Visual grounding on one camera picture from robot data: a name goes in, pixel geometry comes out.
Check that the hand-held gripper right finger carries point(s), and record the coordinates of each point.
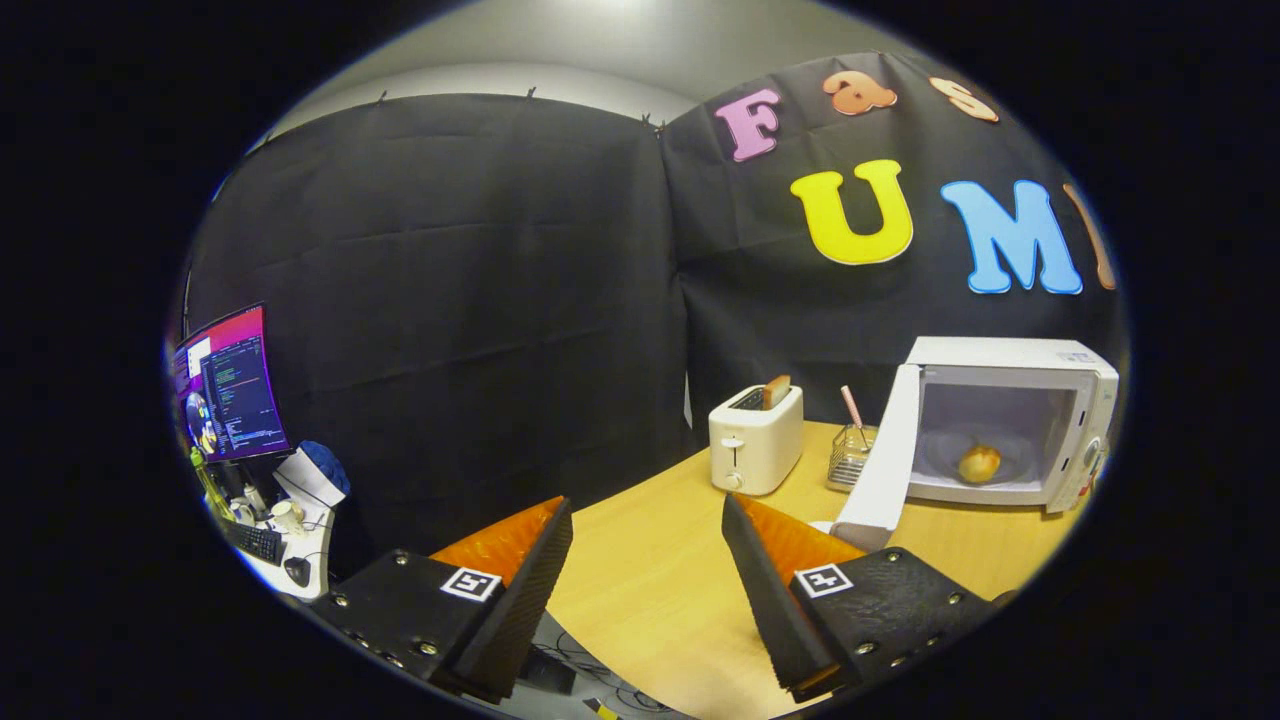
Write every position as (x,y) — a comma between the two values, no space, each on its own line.
(770,600)

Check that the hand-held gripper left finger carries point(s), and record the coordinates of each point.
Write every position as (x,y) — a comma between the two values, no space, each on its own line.
(520,600)

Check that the golden bread bun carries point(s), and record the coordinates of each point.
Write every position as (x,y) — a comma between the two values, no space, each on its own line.
(980,464)

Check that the white microwave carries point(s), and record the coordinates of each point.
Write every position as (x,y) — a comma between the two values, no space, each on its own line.
(990,355)

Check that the white toaster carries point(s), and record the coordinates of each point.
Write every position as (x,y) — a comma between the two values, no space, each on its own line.
(755,450)

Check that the toast slice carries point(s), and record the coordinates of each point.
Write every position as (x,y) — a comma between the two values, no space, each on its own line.
(776,392)

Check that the white side desk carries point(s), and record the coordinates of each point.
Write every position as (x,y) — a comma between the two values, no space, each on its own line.
(315,555)

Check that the black computer mouse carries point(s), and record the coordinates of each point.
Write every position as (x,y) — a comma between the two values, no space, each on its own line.
(297,571)

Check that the white and blue object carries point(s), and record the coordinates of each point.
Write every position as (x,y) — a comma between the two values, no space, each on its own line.
(315,472)

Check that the black keyboard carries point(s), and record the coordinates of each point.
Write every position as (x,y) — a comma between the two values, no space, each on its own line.
(255,542)

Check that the green bottle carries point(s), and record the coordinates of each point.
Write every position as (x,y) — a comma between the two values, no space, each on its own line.
(210,485)

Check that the computer monitor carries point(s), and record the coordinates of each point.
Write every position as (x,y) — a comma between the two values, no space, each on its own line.
(235,390)

